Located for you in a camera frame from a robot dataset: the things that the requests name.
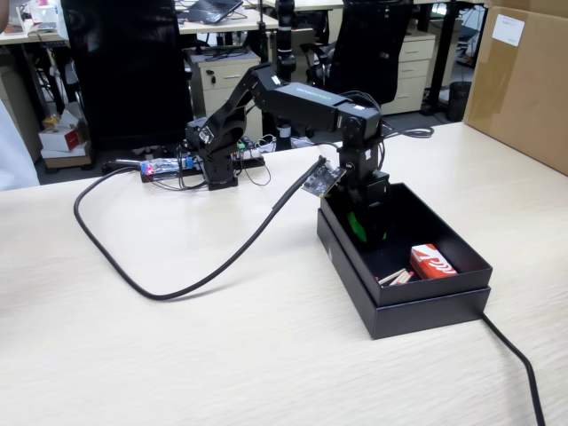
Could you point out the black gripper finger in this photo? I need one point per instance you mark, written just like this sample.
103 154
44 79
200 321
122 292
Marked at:
376 226

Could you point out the black open box tray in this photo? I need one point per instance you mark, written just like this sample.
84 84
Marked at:
399 248

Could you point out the red-tipped wooden match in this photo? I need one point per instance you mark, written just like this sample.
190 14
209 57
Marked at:
401 278
390 275
407 278
396 278

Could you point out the black open box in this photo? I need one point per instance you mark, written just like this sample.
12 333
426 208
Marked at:
417 317

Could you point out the bare camera circuit board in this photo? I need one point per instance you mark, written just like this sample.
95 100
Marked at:
321 181

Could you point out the black mesh waste bin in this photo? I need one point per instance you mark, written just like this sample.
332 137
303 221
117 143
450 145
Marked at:
459 101

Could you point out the black office chair with armrests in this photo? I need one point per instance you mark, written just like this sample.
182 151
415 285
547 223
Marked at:
366 49

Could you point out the wooden desk with black frame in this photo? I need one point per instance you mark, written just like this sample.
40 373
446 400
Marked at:
26 37

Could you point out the orange white matchbox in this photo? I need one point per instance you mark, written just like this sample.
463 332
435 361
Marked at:
432 262

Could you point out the wooden desk with laptop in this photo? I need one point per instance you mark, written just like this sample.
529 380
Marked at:
248 23

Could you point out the person in white shirt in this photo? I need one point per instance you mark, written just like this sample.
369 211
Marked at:
13 155

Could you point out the pink white box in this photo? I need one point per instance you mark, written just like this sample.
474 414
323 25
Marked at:
43 11

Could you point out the black white jointed pole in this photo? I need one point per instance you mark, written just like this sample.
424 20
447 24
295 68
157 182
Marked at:
285 40

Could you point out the large black mesh office chair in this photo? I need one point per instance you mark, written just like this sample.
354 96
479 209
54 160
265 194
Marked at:
128 66

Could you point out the controller board with red light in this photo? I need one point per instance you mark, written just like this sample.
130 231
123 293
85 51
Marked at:
168 168

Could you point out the black laptop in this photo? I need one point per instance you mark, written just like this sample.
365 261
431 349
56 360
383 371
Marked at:
213 10

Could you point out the large brown cardboard box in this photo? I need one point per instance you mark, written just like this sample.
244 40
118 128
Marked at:
523 84

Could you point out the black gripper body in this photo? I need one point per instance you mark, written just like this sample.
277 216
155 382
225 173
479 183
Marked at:
370 188

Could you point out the white red small carton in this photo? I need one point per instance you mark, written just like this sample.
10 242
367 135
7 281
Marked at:
64 139

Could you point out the beige three-drawer cabinet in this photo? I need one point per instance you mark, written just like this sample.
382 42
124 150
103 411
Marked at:
410 73

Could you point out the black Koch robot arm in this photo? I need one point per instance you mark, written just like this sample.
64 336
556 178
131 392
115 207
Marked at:
306 106

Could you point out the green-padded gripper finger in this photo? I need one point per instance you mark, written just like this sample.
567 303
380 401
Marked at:
354 222

